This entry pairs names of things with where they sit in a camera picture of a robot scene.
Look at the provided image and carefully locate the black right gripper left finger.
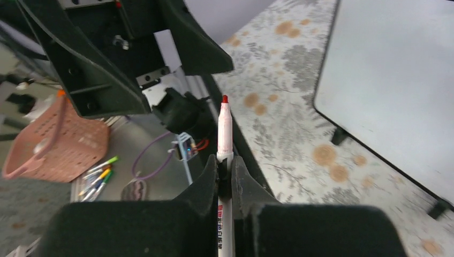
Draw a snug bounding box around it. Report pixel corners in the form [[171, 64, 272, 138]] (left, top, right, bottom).
[[34, 155, 218, 256]]

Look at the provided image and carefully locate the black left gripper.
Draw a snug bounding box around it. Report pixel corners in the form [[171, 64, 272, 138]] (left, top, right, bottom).
[[17, 0, 234, 119]]

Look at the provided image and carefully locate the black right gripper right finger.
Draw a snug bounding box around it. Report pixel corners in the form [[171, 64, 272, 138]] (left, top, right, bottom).
[[231, 156, 406, 256]]

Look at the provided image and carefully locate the white red whiteboard marker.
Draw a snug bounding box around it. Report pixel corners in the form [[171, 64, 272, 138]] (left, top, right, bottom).
[[216, 95, 234, 256]]

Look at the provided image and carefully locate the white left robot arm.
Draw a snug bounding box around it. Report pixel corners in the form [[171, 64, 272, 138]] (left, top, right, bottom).
[[17, 1, 233, 138]]

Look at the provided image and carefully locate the black framed whiteboard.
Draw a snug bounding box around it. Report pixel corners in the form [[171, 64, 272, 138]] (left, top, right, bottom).
[[314, 1, 453, 219]]

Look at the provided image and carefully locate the left electronics board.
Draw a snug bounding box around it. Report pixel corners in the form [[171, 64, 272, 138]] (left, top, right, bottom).
[[172, 132, 209, 161]]

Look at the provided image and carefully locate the green highlighter pen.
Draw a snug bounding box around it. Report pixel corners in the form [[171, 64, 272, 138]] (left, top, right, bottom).
[[86, 156, 118, 173]]

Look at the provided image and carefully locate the dark green marker pen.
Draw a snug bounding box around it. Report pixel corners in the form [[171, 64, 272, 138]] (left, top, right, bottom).
[[85, 171, 113, 202]]

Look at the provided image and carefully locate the yellow marker pen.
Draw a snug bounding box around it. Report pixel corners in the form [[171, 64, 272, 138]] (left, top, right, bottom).
[[78, 168, 111, 196]]

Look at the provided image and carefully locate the pink plastic basket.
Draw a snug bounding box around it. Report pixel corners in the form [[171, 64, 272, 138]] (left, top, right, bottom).
[[2, 94, 110, 183]]

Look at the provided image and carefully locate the floral table cloth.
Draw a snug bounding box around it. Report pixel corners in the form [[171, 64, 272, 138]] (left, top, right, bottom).
[[215, 1, 453, 256]]

